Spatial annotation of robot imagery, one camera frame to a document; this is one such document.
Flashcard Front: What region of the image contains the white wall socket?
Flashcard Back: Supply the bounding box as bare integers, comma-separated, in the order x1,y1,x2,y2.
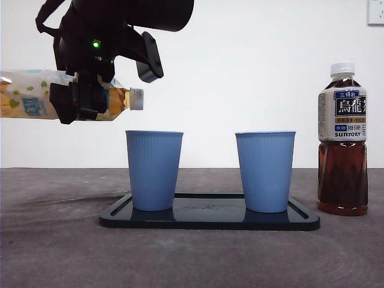
367,0,384,26

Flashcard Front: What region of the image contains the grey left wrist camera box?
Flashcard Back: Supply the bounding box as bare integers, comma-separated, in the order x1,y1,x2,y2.
136,31,164,83

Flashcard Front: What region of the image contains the dark rectangular tray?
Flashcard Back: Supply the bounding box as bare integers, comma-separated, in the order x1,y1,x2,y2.
99,193,321,231

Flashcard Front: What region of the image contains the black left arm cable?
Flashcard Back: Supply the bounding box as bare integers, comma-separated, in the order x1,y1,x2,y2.
35,0,65,35

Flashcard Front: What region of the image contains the dark oolong tea bottle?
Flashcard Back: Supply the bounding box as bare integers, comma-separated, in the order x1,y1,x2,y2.
317,61,369,217

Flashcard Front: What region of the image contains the blue ribbed plastic cup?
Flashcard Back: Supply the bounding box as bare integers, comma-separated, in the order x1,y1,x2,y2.
235,130,297,214
125,130,184,212

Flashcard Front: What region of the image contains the jasmine tea bottle white label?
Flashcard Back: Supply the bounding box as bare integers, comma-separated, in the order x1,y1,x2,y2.
0,69,145,122

